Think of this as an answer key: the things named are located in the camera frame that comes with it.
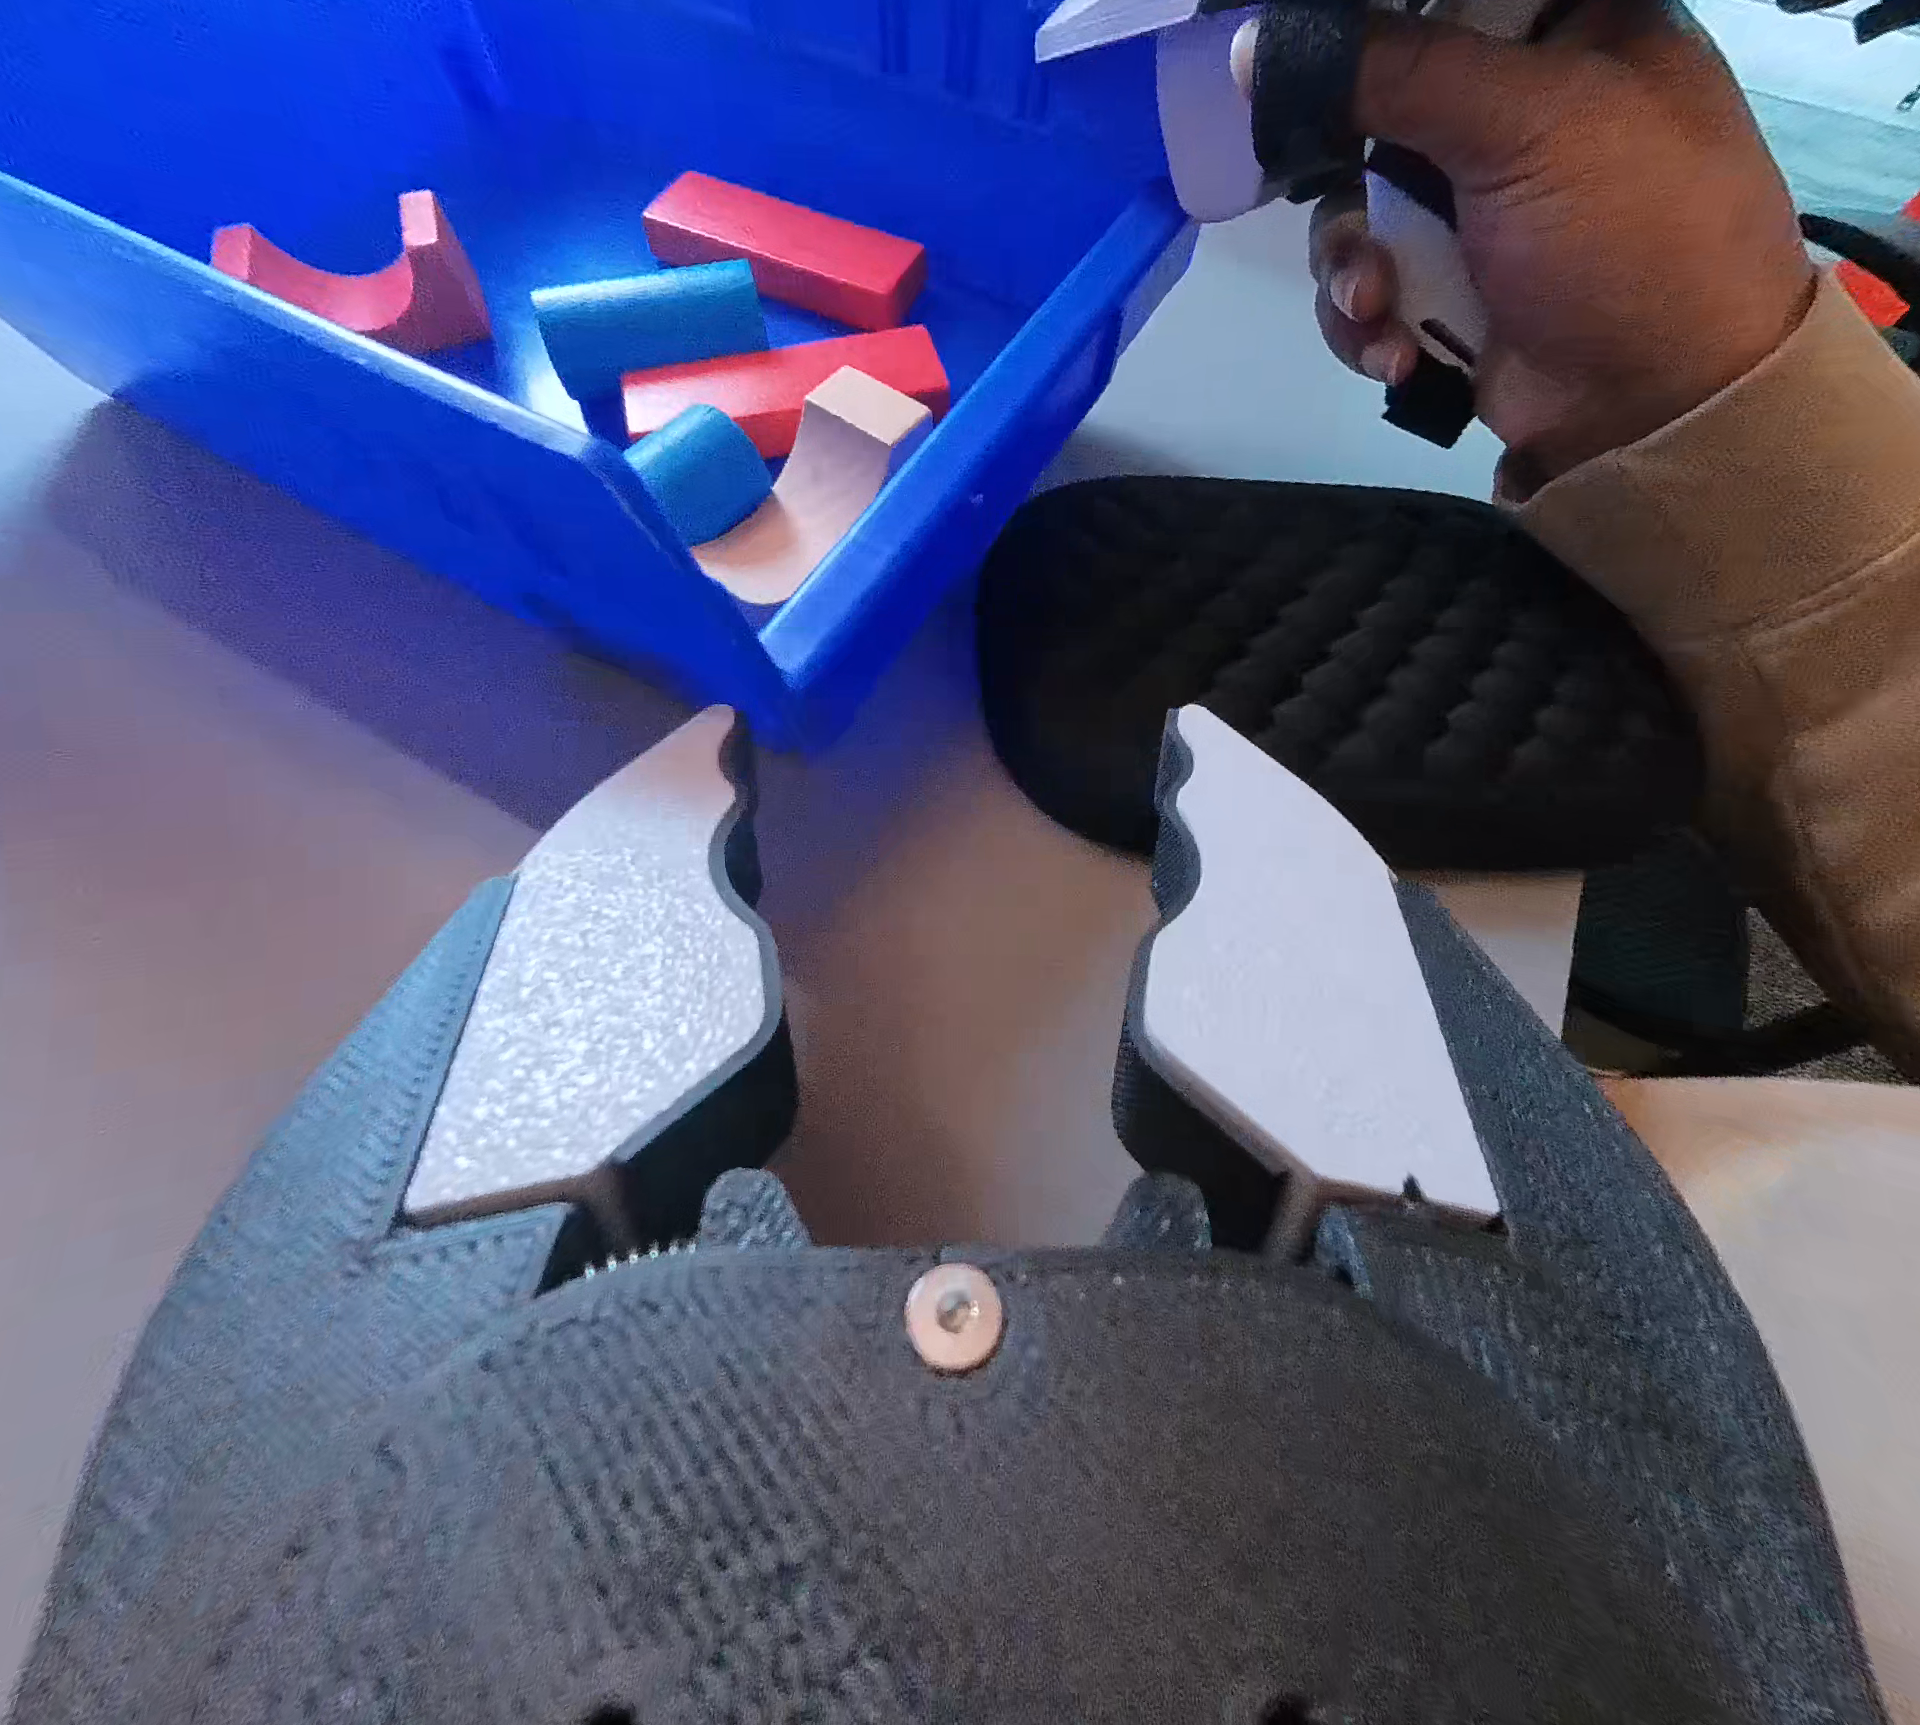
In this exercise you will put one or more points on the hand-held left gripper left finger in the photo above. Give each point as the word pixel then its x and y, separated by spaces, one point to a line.
pixel 600 1006

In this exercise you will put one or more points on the blue wooden cylinder block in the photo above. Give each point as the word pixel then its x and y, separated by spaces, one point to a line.
pixel 647 326

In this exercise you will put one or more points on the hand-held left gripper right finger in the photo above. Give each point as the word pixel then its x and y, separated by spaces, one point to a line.
pixel 1307 1006

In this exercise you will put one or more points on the blue plastic bin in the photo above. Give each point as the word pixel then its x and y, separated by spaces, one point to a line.
pixel 181 16

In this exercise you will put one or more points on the pale wooden arch block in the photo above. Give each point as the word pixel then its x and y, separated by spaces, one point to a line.
pixel 827 482

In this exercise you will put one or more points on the black wrist rest pad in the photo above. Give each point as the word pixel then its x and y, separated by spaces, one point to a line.
pixel 1350 677

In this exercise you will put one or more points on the teal wooden cylinder block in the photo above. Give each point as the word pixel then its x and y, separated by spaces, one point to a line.
pixel 697 474

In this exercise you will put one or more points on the red wooden arch block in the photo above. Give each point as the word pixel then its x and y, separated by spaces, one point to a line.
pixel 407 301

